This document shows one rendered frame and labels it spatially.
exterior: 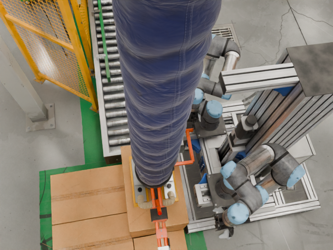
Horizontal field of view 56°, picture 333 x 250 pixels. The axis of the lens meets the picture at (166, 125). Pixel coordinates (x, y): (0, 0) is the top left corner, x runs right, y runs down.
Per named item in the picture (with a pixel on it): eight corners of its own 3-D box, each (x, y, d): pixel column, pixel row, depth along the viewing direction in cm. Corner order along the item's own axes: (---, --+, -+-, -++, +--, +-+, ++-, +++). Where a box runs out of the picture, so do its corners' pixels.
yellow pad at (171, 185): (156, 153, 215) (156, 151, 211) (170, 152, 216) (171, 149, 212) (163, 203, 202) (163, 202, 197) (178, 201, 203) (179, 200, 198)
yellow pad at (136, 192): (128, 156, 213) (128, 154, 209) (143, 155, 214) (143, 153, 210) (134, 207, 200) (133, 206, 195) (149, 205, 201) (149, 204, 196)
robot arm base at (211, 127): (216, 111, 233) (219, 104, 224) (221, 129, 227) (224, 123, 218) (196, 113, 231) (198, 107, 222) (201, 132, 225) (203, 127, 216)
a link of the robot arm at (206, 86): (214, 84, 182) (208, 99, 178) (195, 78, 183) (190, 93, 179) (216, 76, 175) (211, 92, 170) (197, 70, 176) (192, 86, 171)
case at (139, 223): (124, 162, 264) (120, 146, 227) (170, 156, 269) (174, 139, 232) (132, 237, 240) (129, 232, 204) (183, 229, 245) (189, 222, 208)
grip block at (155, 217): (149, 209, 190) (149, 207, 185) (165, 207, 191) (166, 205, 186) (151, 223, 187) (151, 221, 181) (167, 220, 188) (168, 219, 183)
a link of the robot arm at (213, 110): (217, 125, 217) (221, 117, 205) (198, 119, 218) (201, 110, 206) (221, 111, 222) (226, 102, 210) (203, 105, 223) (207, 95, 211)
